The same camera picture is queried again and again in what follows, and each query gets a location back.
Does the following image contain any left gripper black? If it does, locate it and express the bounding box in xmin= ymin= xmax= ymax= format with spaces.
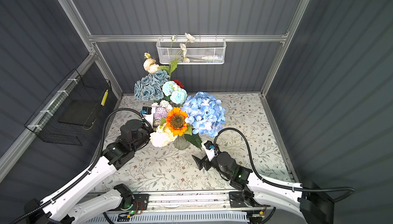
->
xmin=130 ymin=119 xmax=172 ymax=154

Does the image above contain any peach carnation flower stem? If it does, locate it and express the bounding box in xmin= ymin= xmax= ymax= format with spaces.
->
xmin=150 ymin=126 xmax=178 ymax=147

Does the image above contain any clear ribbed glass vase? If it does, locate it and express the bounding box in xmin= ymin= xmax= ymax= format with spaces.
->
xmin=174 ymin=135 xmax=190 ymax=150

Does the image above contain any pink peach flower bunch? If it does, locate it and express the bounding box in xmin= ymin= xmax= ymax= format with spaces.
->
xmin=151 ymin=100 xmax=173 ymax=127

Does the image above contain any dusty blue rose bunch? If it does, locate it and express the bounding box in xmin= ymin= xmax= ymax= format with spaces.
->
xmin=134 ymin=70 xmax=169 ymax=102

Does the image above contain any blue hydrangea flower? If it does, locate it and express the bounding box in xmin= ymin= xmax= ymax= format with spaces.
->
xmin=182 ymin=92 xmax=226 ymax=137

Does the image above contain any pale blue peony stem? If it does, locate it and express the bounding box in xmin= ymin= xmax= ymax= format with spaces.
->
xmin=162 ymin=81 xmax=187 ymax=104

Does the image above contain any red gerbera flower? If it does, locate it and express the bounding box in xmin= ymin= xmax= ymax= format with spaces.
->
xmin=173 ymin=79 xmax=184 ymax=88

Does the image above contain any white peony flower stem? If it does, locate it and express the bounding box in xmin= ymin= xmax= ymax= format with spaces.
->
xmin=143 ymin=53 xmax=160 ymax=74

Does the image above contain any white poppy flower stem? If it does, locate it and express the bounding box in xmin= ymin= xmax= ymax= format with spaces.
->
xmin=165 ymin=33 xmax=196 ymax=76

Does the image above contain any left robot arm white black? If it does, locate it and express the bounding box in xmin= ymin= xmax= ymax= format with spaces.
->
xmin=24 ymin=119 xmax=153 ymax=224

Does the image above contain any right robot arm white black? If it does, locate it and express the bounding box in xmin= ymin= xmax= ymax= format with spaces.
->
xmin=192 ymin=152 xmax=334 ymax=224

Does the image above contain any yellow tag on basket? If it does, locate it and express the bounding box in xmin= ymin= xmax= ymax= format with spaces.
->
xmin=100 ymin=89 xmax=108 ymax=106

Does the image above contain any marker pen in basket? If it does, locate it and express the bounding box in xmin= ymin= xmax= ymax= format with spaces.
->
xmin=189 ymin=55 xmax=224 ymax=62

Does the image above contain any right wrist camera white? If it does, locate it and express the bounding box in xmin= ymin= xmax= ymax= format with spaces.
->
xmin=203 ymin=141 xmax=217 ymax=161

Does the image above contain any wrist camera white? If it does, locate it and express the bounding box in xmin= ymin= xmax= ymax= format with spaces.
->
xmin=141 ymin=106 xmax=155 ymax=127
xmin=203 ymin=141 xmax=217 ymax=161

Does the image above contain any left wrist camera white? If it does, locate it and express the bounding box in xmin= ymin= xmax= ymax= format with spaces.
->
xmin=141 ymin=106 xmax=155 ymax=127

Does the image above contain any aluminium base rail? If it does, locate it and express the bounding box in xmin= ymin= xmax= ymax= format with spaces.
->
xmin=58 ymin=188 xmax=323 ymax=224

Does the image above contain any black wire wall basket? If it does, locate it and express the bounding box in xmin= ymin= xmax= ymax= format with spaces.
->
xmin=25 ymin=71 xmax=112 ymax=146

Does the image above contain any white wire mesh basket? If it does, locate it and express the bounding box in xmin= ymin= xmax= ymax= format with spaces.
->
xmin=156 ymin=37 xmax=227 ymax=65

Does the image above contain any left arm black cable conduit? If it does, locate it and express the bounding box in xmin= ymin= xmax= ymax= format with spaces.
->
xmin=9 ymin=107 xmax=151 ymax=224

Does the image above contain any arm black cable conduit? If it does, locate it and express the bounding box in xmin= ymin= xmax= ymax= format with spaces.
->
xmin=213 ymin=127 xmax=356 ymax=203
xmin=9 ymin=107 xmax=151 ymax=224

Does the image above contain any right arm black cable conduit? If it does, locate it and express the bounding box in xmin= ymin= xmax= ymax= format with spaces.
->
xmin=213 ymin=127 xmax=356 ymax=203

